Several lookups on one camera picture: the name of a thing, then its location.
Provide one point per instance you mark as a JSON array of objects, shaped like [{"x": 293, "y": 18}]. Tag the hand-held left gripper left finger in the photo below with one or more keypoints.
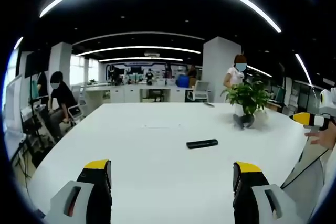
[{"x": 78, "y": 197}]

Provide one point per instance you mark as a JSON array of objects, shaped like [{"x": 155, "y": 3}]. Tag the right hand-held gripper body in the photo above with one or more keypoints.
[{"x": 328, "y": 102}]

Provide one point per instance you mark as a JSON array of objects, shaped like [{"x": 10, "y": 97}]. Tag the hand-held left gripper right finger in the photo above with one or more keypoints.
[{"x": 262, "y": 195}]

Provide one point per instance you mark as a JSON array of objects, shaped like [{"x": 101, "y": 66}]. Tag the black remote control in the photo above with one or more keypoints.
[{"x": 202, "y": 143}]

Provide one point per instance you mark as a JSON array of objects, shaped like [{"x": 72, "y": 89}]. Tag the person's right hand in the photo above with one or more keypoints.
[{"x": 323, "y": 138}]

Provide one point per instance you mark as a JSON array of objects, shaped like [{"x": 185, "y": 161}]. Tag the green potted plant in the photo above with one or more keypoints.
[{"x": 246, "y": 100}]

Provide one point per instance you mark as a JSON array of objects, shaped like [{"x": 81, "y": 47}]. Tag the white office chair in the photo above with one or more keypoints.
[
  {"x": 200, "y": 90},
  {"x": 76, "y": 106}
]

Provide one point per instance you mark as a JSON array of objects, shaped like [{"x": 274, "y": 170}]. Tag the white computer monitor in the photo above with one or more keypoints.
[{"x": 13, "y": 103}]

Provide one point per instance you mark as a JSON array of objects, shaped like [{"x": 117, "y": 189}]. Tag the white counter desk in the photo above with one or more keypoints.
[{"x": 131, "y": 93}]

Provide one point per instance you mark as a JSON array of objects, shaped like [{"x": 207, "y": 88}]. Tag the blue water barrel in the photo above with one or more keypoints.
[{"x": 183, "y": 80}]

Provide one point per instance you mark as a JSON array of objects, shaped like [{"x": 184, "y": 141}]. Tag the black wall monitor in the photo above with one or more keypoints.
[{"x": 36, "y": 62}]

